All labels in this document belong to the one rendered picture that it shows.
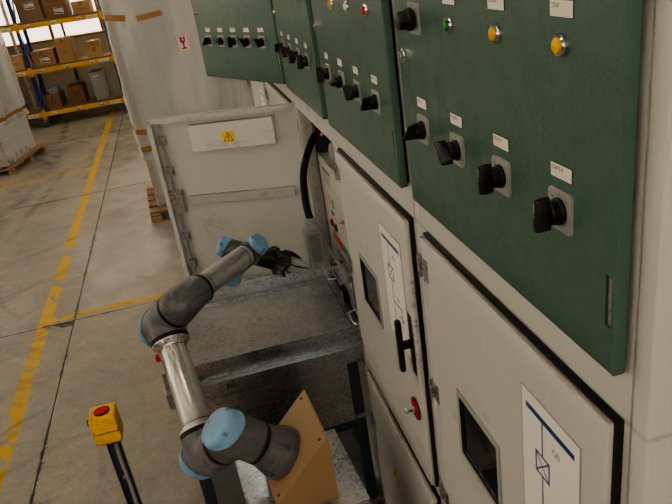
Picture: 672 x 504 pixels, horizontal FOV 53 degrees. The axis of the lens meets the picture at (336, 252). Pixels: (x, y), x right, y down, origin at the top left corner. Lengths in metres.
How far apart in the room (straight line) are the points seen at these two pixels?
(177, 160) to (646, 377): 2.36
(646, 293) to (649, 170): 0.13
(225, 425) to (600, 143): 1.34
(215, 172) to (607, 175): 2.28
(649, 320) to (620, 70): 0.25
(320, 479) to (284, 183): 1.33
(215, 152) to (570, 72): 2.21
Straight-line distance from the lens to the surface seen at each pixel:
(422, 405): 1.65
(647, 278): 0.73
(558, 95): 0.75
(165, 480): 3.35
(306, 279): 2.83
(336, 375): 2.40
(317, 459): 1.84
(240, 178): 2.82
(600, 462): 0.89
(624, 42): 0.66
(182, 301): 1.99
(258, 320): 2.61
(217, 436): 1.82
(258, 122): 2.70
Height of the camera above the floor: 2.11
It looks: 24 degrees down
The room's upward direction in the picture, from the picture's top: 9 degrees counter-clockwise
